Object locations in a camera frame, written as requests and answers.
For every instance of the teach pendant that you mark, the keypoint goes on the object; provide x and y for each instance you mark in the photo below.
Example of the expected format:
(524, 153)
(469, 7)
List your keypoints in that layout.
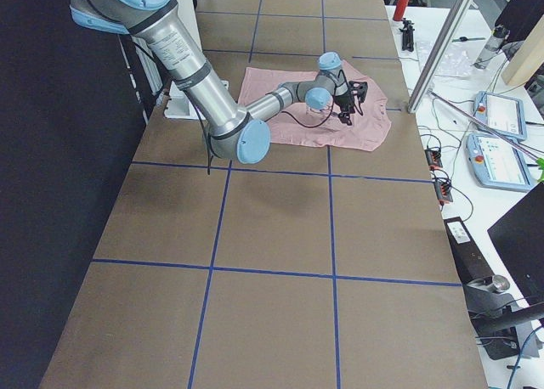
(503, 113)
(496, 164)

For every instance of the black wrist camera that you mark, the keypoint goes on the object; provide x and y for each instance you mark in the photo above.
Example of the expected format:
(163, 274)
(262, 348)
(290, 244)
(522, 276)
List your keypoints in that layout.
(358, 91)

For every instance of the clear plastic bag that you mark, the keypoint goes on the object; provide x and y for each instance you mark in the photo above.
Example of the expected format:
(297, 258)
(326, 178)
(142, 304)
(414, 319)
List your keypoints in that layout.
(454, 63)

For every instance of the upper teach pendant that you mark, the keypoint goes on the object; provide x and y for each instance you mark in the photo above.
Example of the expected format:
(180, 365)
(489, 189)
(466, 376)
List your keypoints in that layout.
(503, 113)

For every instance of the black folded tripod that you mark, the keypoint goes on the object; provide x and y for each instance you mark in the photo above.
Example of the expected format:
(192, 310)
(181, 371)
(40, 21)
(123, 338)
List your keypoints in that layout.
(407, 35)

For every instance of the red bottle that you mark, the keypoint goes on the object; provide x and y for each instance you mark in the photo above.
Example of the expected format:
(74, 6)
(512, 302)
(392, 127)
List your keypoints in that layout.
(399, 12)

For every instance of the orange black connector block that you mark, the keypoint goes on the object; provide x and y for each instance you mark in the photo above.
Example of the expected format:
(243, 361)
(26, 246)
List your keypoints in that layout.
(433, 157)

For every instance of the aluminium frame post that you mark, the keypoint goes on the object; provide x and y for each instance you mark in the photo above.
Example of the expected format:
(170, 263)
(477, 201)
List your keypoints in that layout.
(443, 41)

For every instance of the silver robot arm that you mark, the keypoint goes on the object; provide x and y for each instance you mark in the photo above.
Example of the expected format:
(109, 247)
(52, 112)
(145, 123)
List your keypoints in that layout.
(230, 130)

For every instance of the pink Snoopy t-shirt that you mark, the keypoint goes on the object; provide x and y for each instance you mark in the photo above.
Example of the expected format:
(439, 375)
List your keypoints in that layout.
(299, 125)

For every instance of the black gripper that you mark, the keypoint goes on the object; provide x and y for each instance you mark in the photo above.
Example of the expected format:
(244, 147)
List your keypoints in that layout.
(343, 103)

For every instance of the brown table mat blue grid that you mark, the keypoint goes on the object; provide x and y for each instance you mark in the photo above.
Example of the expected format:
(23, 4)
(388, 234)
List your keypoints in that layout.
(316, 268)

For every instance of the lower teach pendant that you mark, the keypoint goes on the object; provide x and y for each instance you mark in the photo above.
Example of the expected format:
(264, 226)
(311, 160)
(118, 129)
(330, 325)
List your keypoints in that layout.
(496, 164)

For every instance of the metal reacher stick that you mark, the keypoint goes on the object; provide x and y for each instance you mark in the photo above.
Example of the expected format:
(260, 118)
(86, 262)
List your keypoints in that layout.
(538, 160)

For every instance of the black monitor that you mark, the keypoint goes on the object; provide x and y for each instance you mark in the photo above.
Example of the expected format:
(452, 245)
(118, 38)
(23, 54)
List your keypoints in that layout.
(518, 239)

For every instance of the black box with label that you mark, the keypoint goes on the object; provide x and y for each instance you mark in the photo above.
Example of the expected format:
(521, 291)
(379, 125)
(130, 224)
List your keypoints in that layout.
(470, 261)

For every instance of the clear water bottle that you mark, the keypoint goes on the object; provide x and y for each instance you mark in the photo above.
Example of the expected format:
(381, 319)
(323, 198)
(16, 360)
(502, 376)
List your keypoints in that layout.
(492, 47)

